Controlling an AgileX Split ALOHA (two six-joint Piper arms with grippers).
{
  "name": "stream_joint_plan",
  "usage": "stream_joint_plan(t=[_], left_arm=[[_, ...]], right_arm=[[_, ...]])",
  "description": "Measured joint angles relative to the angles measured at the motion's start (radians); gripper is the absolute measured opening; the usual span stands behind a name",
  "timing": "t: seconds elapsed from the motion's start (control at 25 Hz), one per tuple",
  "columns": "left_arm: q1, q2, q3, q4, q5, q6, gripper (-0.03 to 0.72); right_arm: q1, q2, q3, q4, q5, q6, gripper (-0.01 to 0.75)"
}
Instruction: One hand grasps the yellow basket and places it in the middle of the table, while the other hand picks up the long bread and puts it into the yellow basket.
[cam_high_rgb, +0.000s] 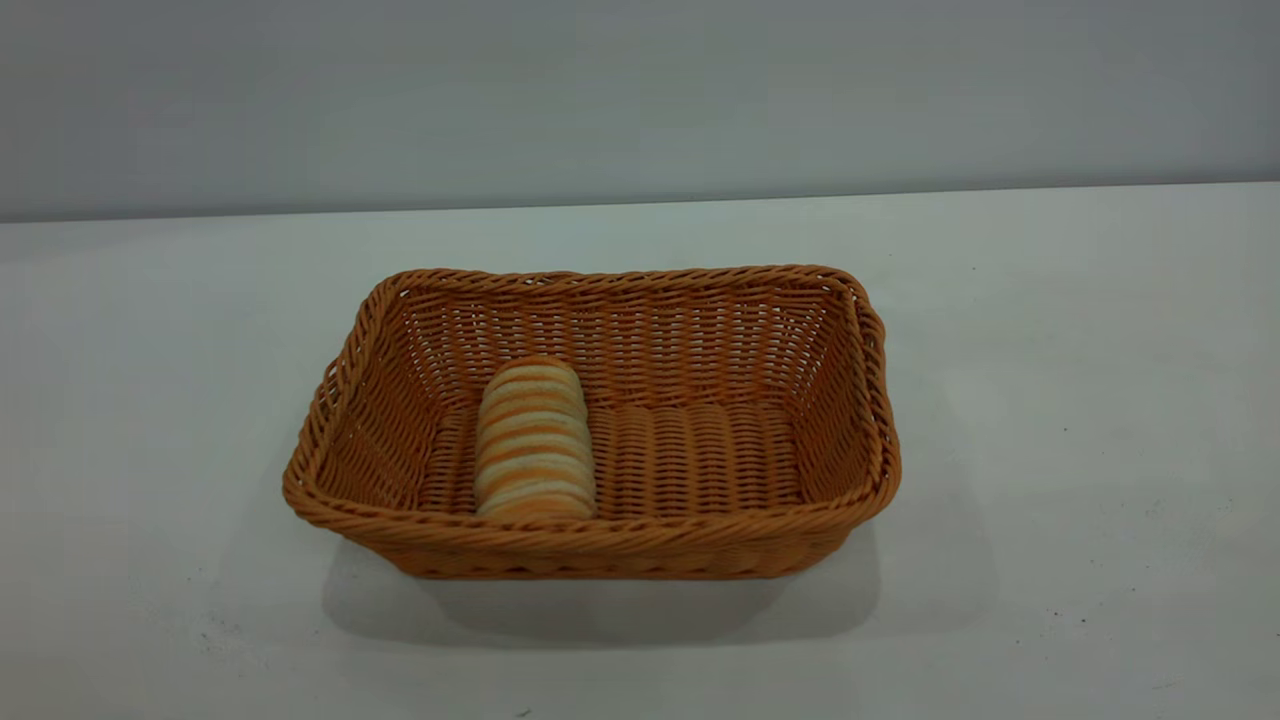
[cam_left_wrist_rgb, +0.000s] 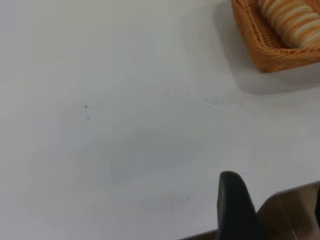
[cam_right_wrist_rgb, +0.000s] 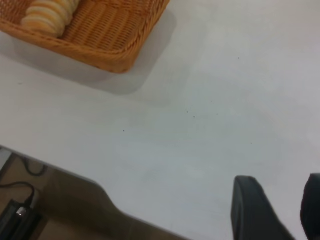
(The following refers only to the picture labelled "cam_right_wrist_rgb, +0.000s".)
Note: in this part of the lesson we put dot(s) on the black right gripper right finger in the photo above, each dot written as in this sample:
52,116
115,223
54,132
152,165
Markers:
312,207

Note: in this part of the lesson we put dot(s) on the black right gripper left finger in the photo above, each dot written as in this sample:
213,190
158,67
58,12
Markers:
252,212

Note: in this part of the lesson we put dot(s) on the striped orange cream bread roll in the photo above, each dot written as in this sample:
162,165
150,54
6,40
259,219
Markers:
47,16

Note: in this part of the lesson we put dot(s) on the orange woven wicker basket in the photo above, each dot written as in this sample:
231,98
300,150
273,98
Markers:
105,35

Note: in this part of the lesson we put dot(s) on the black box with silver plug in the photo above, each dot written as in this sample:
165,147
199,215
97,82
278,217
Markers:
15,222

